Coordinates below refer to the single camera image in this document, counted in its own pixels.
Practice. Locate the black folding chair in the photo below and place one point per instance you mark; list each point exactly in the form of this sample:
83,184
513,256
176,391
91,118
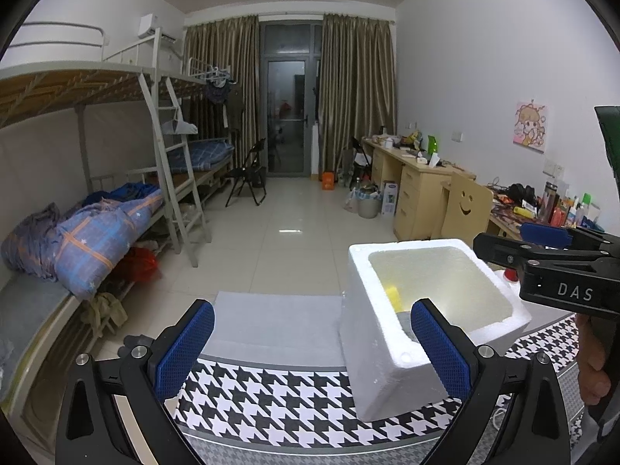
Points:
249,169
361,160

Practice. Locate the dark hanging clothes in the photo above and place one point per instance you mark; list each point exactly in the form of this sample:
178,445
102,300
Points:
220,92

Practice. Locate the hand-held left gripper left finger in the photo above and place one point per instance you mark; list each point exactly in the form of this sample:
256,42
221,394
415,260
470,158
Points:
186,348

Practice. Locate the brown curtain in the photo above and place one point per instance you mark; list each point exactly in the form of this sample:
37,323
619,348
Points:
223,82
358,82

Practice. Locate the blue checkered mattress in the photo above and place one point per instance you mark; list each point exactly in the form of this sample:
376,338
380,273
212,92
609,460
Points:
203,152

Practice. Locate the houndstooth patterned mat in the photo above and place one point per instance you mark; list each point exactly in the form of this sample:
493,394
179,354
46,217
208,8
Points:
271,397

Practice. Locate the wooden smiley chair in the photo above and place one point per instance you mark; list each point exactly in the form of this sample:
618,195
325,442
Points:
465,208

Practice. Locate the white metal bed ladder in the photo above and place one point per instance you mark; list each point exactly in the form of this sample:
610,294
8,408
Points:
174,164

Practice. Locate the white red-pump bottle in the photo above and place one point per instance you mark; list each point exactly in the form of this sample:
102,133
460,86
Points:
511,276

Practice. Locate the white wall socket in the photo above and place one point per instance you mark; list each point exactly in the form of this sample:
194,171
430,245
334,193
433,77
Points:
553,169

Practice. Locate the white hanging cloth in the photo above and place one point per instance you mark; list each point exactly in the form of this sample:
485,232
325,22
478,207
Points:
181,127

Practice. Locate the white foam box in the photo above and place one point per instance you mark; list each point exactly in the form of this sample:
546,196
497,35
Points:
378,378

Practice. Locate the cartoon wall poster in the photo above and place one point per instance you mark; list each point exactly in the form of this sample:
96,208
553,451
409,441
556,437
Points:
531,123

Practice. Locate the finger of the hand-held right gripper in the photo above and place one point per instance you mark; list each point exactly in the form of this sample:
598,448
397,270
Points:
545,235
503,251

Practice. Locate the olive cloth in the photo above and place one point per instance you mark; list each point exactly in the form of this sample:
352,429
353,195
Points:
104,315

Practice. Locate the row of toiletry bottles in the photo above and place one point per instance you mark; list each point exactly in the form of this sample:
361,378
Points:
576,208

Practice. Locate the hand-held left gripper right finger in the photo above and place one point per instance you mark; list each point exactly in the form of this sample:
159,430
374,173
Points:
441,348

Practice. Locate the yellow foam net sleeve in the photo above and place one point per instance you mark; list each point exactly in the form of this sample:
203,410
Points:
393,298

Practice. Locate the person's right hand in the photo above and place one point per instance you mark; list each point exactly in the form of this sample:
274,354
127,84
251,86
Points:
593,363

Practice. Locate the yellow tube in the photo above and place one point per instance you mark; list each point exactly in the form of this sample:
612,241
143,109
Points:
525,211

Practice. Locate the white tissue box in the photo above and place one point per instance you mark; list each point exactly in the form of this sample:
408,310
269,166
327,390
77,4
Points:
430,161

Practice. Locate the green plastic container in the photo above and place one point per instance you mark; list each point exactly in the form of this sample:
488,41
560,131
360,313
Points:
433,145

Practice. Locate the blue plaid quilt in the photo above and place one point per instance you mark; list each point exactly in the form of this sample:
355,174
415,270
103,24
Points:
106,237

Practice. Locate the black headphones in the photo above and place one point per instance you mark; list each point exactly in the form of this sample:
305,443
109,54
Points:
522,193

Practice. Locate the glass balcony door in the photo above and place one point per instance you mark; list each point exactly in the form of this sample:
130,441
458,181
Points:
288,106

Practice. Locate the grey bucket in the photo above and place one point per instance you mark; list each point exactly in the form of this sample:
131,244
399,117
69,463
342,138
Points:
369,207

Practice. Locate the grey mattress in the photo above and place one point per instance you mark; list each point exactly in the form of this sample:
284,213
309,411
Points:
34,315

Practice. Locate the white metal bunk bed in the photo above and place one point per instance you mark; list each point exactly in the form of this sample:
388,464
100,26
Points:
193,82
72,87

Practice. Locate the orange box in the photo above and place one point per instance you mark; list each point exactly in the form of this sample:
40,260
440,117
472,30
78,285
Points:
328,180

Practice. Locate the white plastic bag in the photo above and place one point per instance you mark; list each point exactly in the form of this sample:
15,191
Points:
351,202

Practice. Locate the red plastic bag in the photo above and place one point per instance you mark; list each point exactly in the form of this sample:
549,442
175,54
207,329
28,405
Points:
138,266

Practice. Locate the white carton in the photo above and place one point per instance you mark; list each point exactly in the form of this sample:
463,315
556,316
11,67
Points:
389,198

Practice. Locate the light wooden desk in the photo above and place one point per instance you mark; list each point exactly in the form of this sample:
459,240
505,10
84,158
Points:
499,223
416,193

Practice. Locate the grey-purple blanket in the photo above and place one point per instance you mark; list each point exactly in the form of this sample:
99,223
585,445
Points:
29,242

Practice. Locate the white air conditioner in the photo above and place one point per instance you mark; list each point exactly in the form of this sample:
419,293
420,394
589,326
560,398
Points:
155,26

